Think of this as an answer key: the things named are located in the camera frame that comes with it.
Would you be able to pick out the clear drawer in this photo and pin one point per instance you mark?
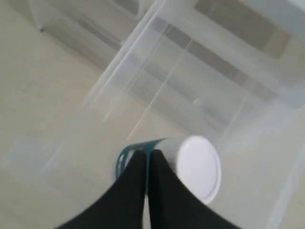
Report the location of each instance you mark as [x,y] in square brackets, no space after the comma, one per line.
[262,157]

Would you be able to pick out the white plastic drawer cabinet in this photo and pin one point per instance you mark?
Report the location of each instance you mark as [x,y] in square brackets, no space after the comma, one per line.
[235,57]

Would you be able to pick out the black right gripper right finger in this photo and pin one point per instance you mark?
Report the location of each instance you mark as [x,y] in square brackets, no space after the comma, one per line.
[172,205]

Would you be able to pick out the white pill bottle teal label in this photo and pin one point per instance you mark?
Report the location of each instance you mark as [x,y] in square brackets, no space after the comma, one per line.
[192,158]

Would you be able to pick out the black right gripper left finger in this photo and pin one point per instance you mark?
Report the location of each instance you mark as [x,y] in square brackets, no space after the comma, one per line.
[121,207]

